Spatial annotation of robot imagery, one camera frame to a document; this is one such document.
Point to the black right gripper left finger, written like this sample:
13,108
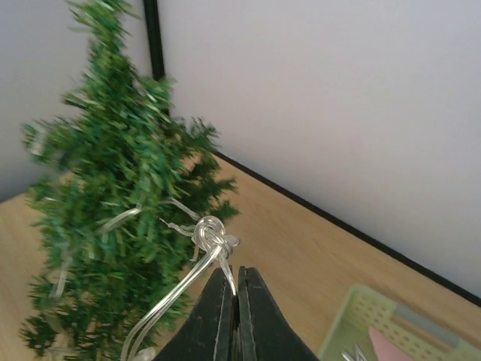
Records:
207,333

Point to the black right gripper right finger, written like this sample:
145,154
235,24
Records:
263,331

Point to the clear led string lights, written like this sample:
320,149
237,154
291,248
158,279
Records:
116,231

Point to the light green plastic basket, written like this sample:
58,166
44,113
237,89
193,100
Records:
427,331

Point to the small green christmas tree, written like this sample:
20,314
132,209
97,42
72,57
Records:
111,94

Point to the silver star ornament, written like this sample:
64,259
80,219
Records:
356,355

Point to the pink paper triangle ornament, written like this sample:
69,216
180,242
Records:
384,349

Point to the black corner frame post left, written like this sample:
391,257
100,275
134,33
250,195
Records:
151,13

